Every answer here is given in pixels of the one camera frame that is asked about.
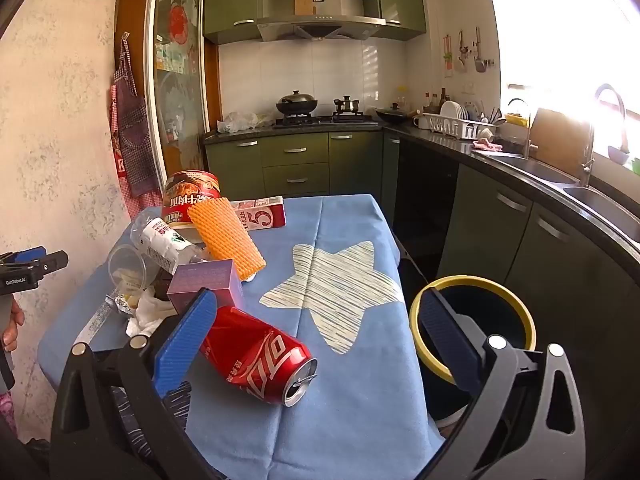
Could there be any white red milk carton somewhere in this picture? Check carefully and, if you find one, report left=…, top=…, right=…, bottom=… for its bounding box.
left=231, top=196, right=287, bottom=231

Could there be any checkered apron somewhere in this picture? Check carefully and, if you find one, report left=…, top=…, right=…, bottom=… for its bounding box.
left=110, top=35, right=166, bottom=218

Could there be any red instant noodle bowl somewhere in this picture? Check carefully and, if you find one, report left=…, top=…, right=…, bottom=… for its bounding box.
left=162, top=170, right=223, bottom=226

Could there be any black wok with lid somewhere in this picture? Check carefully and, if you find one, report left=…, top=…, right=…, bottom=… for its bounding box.
left=275, top=90, right=319, bottom=115

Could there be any blue star print tablecloth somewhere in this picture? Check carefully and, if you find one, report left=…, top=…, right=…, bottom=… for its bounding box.
left=37, top=194, right=446, bottom=480

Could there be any white tissue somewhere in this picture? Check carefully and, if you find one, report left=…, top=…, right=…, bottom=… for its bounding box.
left=124, top=292, right=178, bottom=338

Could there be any round stool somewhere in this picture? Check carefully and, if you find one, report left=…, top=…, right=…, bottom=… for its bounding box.
left=430, top=405, right=473, bottom=429

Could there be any yellow rimmed dark bin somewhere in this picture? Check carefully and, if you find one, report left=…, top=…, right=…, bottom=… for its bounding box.
left=409, top=275, right=537, bottom=428

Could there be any frosted glass sliding door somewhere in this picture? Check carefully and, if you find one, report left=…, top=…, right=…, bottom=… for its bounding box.
left=145, top=0, right=211, bottom=201

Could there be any steel range hood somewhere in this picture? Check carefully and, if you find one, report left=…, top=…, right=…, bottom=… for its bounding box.
left=256, top=0, right=388, bottom=42

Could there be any pink patterned garment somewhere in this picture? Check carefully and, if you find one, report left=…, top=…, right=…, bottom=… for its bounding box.
left=0, top=392, right=21, bottom=443

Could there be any wooden cutting board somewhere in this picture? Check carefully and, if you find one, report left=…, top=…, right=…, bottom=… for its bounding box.
left=529, top=107, right=593, bottom=178

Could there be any stainless steel double sink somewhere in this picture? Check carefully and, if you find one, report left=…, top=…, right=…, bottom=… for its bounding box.
left=487, top=152, right=640, bottom=248

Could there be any white plastic bag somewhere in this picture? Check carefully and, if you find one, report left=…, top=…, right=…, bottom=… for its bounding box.
left=216, top=111, right=273, bottom=135

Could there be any tall steel faucet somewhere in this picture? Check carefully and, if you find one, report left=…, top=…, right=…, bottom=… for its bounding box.
left=580, top=84, right=628, bottom=188

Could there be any white dish rack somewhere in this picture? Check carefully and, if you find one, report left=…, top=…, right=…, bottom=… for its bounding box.
left=417, top=112, right=496, bottom=140

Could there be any clear white-labelled water bottle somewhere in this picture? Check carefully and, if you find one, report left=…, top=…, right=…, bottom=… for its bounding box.
left=130, top=215, right=208, bottom=276

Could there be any foil wrapper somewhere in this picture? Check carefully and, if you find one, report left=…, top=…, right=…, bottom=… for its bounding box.
left=102, top=292, right=138, bottom=316

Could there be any purple box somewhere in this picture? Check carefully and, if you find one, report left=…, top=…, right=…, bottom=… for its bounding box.
left=166, top=259, right=244, bottom=316

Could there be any black gas stove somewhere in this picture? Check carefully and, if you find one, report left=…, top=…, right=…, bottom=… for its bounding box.
left=272, top=112, right=379, bottom=127

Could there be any black lidded pan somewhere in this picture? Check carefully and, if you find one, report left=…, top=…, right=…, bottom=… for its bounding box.
left=375, top=102, right=416, bottom=125

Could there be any bright window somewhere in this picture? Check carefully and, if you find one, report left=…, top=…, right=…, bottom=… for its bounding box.
left=500, top=0, right=640, bottom=126

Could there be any orange foam net sleeve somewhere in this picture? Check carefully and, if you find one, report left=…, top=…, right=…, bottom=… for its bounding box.
left=187, top=196, right=267, bottom=282

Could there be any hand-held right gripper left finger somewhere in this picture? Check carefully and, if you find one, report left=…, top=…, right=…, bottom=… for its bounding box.
left=50, top=287, right=221, bottom=480

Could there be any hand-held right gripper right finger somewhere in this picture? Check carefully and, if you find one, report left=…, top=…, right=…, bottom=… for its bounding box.
left=415, top=287, right=587, bottom=480

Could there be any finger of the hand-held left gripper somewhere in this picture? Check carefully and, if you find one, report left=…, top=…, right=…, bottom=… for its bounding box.
left=0, top=246, right=69, bottom=274

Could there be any dark striped cloth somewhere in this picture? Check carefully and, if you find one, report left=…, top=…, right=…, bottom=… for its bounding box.
left=112, top=380, right=193, bottom=461

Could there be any small steel faucet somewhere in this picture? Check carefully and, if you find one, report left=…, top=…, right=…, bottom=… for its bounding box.
left=506, top=98, right=538, bottom=158

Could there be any black built-in appliance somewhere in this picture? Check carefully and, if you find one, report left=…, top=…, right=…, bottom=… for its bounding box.
left=392, top=137, right=458, bottom=261

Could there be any person's left hand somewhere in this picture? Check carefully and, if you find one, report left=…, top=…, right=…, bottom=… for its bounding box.
left=0, top=299, right=25, bottom=353

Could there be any clear plastic cup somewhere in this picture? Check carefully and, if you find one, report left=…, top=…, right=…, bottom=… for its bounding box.
left=107, top=245, right=161, bottom=293

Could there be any red soda can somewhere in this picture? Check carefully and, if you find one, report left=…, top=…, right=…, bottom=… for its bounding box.
left=200, top=305, right=318, bottom=407

